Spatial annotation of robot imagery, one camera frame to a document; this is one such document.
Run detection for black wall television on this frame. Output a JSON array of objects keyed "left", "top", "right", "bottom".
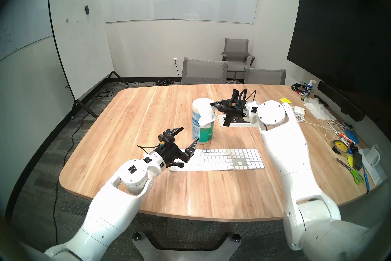
[{"left": 287, "top": 0, "right": 391, "bottom": 105}]

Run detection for disinfecting wipes canister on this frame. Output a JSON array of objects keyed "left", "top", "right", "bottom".
[{"left": 192, "top": 98, "right": 217, "bottom": 144}]

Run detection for wall whiteboard with handwriting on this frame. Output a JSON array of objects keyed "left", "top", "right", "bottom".
[{"left": 0, "top": 0, "right": 89, "bottom": 61}]

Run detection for white disinfecting wipe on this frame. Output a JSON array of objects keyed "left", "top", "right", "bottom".
[{"left": 199, "top": 99, "right": 217, "bottom": 127}]

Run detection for white keyboard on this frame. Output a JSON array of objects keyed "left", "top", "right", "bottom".
[{"left": 169, "top": 149, "right": 265, "bottom": 171}]

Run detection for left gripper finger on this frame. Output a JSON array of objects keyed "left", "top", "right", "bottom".
[
  {"left": 162, "top": 127, "right": 184, "bottom": 137},
  {"left": 184, "top": 139, "right": 200, "bottom": 162}
]

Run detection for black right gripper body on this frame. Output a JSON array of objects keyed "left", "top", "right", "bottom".
[{"left": 226, "top": 99, "right": 247, "bottom": 121}]

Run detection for rolling whiteboard on stand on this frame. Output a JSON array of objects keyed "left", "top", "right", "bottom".
[{"left": 47, "top": 0, "right": 129, "bottom": 120}]

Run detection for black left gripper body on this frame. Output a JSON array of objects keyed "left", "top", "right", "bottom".
[{"left": 157, "top": 136, "right": 188, "bottom": 168}]

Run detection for grey mesh office chair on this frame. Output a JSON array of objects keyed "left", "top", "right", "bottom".
[{"left": 181, "top": 57, "right": 229, "bottom": 85}]

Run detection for small blue object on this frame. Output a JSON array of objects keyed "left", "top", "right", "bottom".
[{"left": 345, "top": 129, "right": 359, "bottom": 145}]

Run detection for white mug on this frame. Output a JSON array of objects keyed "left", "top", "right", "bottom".
[{"left": 365, "top": 144, "right": 381, "bottom": 167}]

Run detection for table power outlet box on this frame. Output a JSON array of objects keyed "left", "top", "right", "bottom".
[{"left": 217, "top": 114, "right": 260, "bottom": 127}]

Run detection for green handled scissors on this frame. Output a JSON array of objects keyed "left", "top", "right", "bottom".
[{"left": 336, "top": 157, "right": 364, "bottom": 185}]

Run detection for blue pen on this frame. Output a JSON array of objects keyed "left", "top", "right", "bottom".
[{"left": 362, "top": 164, "right": 370, "bottom": 193}]

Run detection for crumpled white tissue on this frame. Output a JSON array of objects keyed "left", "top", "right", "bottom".
[{"left": 303, "top": 98, "right": 336, "bottom": 121}]

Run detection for black video conference bar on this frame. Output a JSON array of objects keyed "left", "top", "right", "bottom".
[{"left": 317, "top": 81, "right": 365, "bottom": 122}]

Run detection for whiteboard cleaner spray bottle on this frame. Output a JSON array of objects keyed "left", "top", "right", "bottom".
[{"left": 301, "top": 79, "right": 316, "bottom": 101}]

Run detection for white paper sheet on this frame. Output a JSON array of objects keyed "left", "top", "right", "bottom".
[{"left": 359, "top": 148, "right": 388, "bottom": 186}]

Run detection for white charger cable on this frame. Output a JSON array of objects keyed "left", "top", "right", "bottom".
[{"left": 301, "top": 117, "right": 349, "bottom": 141}]

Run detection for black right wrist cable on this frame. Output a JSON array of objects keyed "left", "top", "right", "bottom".
[{"left": 232, "top": 89, "right": 257, "bottom": 102}]

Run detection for yellow black tape roll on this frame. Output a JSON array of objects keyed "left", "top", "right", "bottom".
[{"left": 332, "top": 139, "right": 350, "bottom": 155}]

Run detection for black block eraser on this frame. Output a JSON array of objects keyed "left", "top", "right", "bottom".
[{"left": 351, "top": 151, "right": 363, "bottom": 171}]

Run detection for grey office armchair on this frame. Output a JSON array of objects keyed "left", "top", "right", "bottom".
[{"left": 221, "top": 38, "right": 255, "bottom": 82}]

